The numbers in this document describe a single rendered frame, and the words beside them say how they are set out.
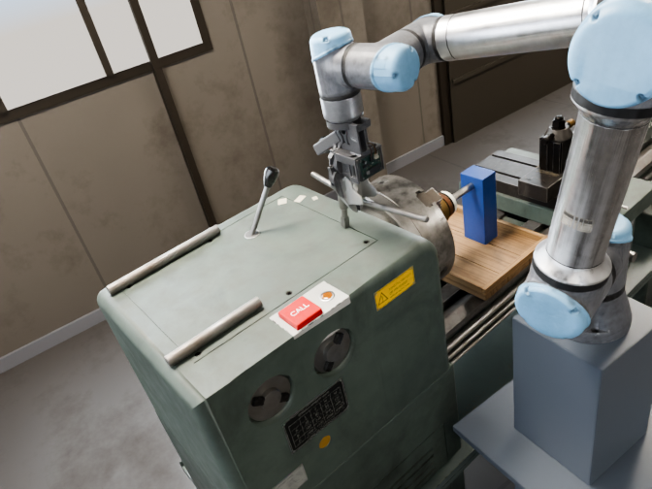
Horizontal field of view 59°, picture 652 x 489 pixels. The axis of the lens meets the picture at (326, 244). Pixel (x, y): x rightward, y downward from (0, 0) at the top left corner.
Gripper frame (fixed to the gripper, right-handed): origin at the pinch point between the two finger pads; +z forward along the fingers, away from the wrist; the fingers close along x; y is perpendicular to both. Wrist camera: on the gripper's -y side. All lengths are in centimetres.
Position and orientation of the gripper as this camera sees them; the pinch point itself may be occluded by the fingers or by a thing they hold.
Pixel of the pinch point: (354, 204)
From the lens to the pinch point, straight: 119.1
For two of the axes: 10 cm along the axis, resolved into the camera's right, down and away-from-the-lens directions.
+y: 6.3, 3.2, -7.0
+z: 1.9, 8.1, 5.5
